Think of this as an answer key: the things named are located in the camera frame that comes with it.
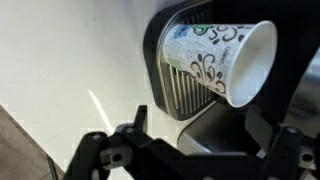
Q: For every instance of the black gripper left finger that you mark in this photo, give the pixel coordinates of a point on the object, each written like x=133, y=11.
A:
x=96, y=156

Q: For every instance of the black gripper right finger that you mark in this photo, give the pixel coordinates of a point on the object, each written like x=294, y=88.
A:
x=286, y=153

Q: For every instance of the patterned paper cup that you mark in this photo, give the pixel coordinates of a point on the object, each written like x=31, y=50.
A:
x=206, y=56

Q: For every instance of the black coffee maker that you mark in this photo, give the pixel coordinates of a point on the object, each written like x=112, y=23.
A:
x=293, y=20

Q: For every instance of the dark wooden lower cabinet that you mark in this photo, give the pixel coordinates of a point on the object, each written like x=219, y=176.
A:
x=20, y=153

